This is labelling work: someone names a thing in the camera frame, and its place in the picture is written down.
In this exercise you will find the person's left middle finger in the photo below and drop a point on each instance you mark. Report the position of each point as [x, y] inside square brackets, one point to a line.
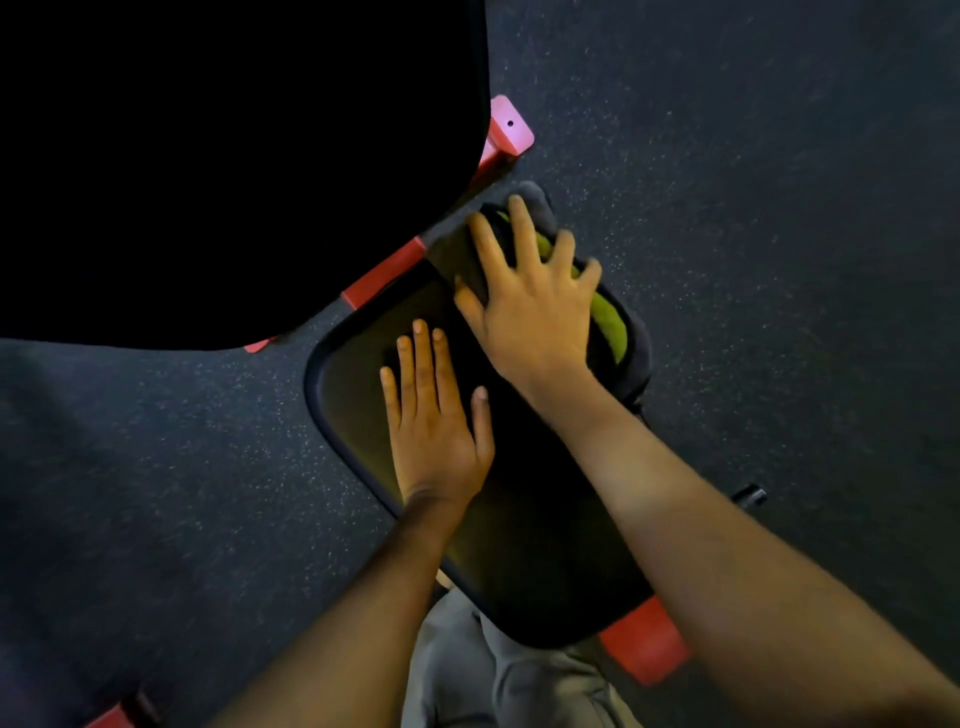
[424, 367]

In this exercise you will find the black metal peg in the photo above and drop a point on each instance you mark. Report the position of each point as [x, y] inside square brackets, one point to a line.
[750, 496]

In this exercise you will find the person's left little finger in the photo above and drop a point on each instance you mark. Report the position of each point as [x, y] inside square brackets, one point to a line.
[392, 399]

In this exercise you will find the grey and green cleaning cloth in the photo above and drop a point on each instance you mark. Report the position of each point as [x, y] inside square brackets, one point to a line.
[626, 337]

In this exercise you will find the red and black frame foot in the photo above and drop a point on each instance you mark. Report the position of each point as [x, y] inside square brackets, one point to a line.
[120, 714]

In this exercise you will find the person's left thumb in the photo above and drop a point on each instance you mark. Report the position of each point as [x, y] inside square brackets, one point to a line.
[482, 424]

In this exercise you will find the person's right little finger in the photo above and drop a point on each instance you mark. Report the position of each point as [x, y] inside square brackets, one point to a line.
[586, 283]

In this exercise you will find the person's right forearm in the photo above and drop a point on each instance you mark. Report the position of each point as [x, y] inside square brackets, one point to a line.
[720, 570]

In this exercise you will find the person's right thumb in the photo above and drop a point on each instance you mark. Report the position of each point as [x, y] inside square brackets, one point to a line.
[470, 307]

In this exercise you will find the person's left forearm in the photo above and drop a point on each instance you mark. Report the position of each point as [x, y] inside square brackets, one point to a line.
[352, 622]

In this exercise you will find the person's left hand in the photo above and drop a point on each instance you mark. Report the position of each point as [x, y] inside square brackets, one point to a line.
[431, 450]

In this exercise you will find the person's grey trousers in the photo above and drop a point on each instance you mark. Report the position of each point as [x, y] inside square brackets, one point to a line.
[480, 679]

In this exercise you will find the red bench frame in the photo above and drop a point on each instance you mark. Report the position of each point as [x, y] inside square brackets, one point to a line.
[645, 641]

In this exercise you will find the person's right middle finger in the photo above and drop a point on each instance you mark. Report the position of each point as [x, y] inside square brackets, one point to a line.
[525, 234]

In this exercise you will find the person's right hand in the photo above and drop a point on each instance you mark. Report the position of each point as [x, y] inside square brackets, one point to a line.
[534, 322]

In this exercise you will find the black bench seat pad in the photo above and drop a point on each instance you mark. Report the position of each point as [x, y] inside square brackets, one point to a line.
[525, 540]

